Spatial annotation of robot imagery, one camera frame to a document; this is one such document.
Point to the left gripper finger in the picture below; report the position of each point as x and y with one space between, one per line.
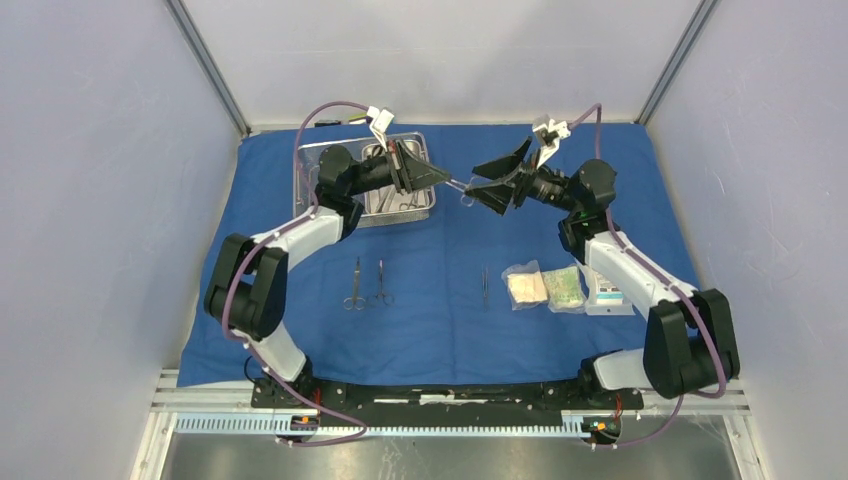
409 183
410 161

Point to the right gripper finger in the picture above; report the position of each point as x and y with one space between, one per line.
504 165
496 196

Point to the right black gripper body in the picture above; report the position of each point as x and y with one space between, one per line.
537 183

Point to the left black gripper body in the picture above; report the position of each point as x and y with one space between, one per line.
373 173

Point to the stainless steel instrument tray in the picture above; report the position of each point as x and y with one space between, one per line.
370 197

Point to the wire mesh steel basket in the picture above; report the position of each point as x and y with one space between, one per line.
305 179

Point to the steel thumb tweezers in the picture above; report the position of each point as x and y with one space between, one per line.
485 288

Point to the beige gauze packet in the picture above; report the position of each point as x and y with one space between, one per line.
525 285

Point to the green printed packet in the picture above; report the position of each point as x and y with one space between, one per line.
564 289

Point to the blue surgical drape cloth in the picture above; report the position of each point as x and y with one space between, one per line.
436 332

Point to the white blue box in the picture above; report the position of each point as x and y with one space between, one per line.
603 298

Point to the steel surgical scissors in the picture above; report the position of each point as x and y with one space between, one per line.
355 301

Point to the steel scalpel handle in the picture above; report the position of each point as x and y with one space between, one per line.
383 200

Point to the steel curved hemostat clamp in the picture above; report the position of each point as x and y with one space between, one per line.
461 187

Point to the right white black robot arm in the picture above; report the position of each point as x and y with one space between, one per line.
690 346

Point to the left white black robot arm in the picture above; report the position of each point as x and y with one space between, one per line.
248 288

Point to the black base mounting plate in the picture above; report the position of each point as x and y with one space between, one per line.
501 405

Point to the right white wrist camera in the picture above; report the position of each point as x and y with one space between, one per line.
549 133

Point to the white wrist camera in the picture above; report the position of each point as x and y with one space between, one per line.
549 133
378 120

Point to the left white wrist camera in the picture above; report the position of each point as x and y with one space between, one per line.
378 120

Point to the aluminium frame rail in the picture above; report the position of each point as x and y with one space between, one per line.
236 396

